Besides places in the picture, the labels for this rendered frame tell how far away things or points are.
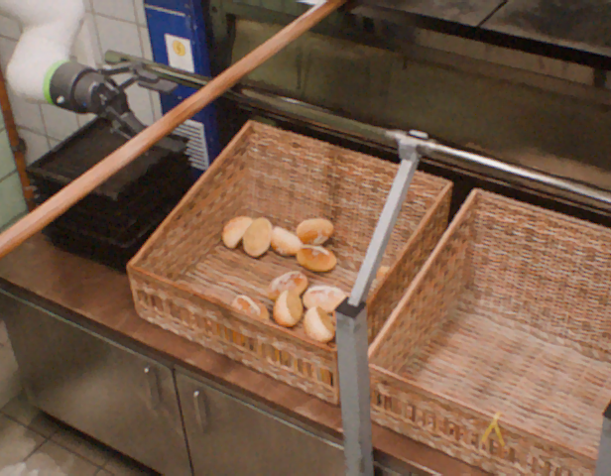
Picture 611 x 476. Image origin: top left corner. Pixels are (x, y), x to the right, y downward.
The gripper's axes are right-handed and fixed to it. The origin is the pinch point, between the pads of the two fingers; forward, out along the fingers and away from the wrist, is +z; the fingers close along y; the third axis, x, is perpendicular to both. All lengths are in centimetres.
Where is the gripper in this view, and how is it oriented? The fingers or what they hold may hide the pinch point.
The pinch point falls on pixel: (171, 117)
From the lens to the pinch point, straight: 191.8
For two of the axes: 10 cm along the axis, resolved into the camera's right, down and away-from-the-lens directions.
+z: 8.2, 3.0, -4.9
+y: 0.7, 8.0, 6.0
